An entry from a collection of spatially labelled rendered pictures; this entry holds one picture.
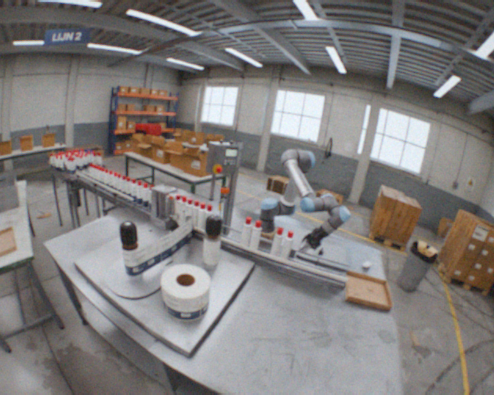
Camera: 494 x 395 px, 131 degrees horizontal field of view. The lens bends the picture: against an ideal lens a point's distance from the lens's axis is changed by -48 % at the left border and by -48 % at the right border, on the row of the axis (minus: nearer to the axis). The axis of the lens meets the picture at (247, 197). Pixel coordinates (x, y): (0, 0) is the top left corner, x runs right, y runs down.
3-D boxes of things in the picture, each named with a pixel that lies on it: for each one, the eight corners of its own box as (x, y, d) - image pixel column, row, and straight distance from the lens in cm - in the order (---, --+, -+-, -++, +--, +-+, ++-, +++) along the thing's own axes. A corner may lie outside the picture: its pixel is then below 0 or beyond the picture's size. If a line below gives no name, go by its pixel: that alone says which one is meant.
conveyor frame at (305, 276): (132, 211, 187) (132, 205, 185) (142, 207, 193) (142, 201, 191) (343, 291, 135) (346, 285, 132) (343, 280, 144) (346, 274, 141)
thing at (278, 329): (44, 245, 167) (43, 243, 166) (176, 190, 240) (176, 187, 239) (401, 430, 109) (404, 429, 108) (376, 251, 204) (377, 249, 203)
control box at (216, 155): (205, 171, 138) (208, 141, 135) (228, 170, 146) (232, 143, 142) (211, 175, 129) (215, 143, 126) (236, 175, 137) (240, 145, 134)
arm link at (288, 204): (270, 209, 168) (292, 146, 142) (287, 208, 175) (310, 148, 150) (276, 219, 161) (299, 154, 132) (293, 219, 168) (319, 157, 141)
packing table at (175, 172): (123, 189, 483) (122, 152, 462) (154, 182, 519) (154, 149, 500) (190, 233, 315) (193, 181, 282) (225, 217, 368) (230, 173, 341)
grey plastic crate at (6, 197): (-10, 197, 308) (-13, 179, 303) (18, 190, 304) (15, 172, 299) (-13, 218, 252) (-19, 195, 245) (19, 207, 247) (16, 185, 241)
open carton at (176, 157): (161, 165, 352) (162, 143, 345) (185, 162, 385) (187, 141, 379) (179, 172, 318) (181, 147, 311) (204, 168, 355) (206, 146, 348)
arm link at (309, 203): (277, 144, 135) (310, 204, 103) (292, 146, 141) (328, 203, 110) (272, 159, 141) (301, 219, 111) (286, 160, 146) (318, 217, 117)
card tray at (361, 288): (345, 300, 130) (348, 295, 128) (346, 274, 150) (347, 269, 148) (390, 310, 141) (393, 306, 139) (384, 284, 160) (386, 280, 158)
